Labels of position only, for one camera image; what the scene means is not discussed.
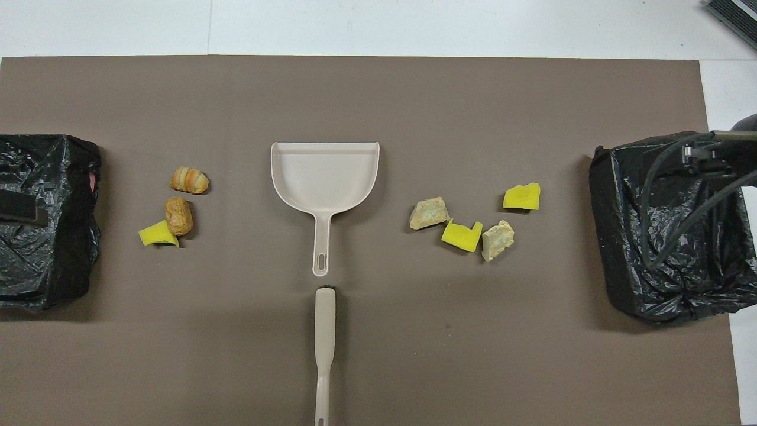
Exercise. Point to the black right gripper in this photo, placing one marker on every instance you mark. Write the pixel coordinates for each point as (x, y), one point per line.
(739, 164)

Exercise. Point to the black ribbed grille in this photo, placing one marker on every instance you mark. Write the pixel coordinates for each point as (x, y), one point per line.
(733, 18)

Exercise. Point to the chunky beige stone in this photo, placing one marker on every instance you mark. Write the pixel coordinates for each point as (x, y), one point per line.
(497, 239)

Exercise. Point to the beige plastic dustpan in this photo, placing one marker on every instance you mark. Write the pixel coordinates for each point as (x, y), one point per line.
(325, 177)

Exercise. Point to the striped croissant toy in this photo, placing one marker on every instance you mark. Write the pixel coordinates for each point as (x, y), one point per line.
(189, 180)

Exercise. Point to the beige brush black bristles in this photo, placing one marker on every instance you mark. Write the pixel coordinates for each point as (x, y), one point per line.
(324, 331)

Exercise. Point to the black bagged bin pink spot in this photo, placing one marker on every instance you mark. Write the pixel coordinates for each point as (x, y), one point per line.
(47, 260)

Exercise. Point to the notched yellow sponge piece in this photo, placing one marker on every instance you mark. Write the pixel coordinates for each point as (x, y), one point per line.
(460, 235)

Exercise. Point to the brown bread roll toy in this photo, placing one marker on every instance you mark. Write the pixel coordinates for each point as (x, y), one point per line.
(178, 216)

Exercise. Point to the yellow green sponge piece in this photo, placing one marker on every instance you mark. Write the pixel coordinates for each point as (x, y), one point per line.
(154, 235)

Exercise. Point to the brown paper table mat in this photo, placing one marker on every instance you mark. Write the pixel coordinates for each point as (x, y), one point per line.
(378, 355)

